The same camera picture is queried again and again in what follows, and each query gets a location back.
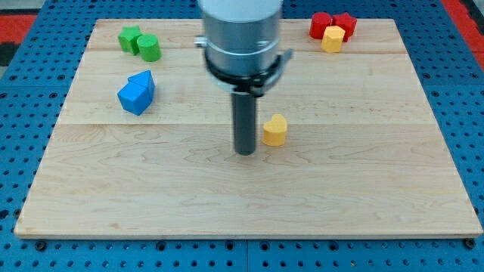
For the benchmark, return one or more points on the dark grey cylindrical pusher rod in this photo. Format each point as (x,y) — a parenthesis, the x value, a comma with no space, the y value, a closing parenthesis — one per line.
(244,123)

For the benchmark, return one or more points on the yellow heart block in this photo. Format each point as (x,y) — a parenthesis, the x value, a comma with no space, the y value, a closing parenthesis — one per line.
(275,131)

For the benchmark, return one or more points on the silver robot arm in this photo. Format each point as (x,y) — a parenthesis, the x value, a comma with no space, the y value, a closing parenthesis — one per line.
(241,51)

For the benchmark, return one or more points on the yellow hexagon block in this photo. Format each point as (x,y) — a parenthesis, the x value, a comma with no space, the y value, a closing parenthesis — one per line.
(332,39)

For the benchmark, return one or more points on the blue triangle block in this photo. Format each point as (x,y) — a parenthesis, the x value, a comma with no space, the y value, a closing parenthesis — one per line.
(144,79)

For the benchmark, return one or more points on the green cylinder block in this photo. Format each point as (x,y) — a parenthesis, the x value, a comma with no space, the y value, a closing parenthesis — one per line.
(149,48)

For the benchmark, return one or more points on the blue cube block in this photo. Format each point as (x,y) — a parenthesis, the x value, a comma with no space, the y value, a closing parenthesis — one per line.
(135,98)

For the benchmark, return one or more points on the light wooden board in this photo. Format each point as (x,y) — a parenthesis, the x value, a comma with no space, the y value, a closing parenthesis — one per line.
(363,158)

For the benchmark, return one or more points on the red cylinder block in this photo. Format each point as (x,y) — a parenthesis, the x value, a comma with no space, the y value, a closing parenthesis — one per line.
(319,22)

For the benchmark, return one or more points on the red star block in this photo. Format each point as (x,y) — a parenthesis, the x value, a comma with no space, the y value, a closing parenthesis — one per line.
(347,22)

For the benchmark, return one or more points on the green star block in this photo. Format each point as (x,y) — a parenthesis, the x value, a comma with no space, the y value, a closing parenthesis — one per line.
(128,39)

